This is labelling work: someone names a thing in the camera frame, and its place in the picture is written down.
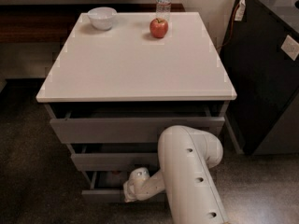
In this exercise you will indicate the black side cabinet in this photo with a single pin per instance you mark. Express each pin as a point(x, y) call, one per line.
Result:
point(264, 117)

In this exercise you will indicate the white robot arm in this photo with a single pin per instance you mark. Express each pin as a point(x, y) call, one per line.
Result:
point(185, 156)

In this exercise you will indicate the grey top drawer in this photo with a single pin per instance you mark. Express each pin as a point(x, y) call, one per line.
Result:
point(130, 122)

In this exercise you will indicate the red apple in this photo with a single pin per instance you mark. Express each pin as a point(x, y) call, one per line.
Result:
point(158, 27)

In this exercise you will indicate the grey middle drawer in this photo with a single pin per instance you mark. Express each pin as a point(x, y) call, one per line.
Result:
point(114, 156)

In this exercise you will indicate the clear plastic water bottle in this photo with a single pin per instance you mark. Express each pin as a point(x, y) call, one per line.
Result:
point(163, 9)

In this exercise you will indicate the grey bottom drawer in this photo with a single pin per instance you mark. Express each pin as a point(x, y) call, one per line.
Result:
point(108, 188)

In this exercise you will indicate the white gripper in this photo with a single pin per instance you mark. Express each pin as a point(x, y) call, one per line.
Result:
point(139, 181)

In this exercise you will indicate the dark wooden shelf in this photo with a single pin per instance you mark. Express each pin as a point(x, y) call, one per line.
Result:
point(39, 23)

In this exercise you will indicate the white bowl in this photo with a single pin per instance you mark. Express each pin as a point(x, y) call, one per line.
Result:
point(102, 18)

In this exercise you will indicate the white cable tag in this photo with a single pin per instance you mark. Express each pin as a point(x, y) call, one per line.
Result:
point(240, 10)

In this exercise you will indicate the grey drawer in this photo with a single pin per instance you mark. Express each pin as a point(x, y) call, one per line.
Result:
point(108, 188)
point(114, 156)
point(130, 122)

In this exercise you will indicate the red coke can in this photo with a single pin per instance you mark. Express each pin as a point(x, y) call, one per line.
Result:
point(115, 172)

